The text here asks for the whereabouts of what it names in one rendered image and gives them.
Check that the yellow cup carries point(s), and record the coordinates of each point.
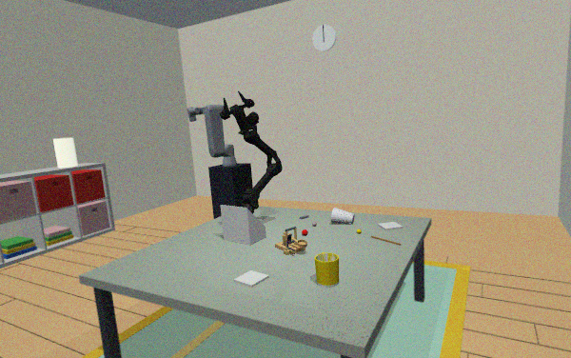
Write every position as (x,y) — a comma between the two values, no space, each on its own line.
(327,269)

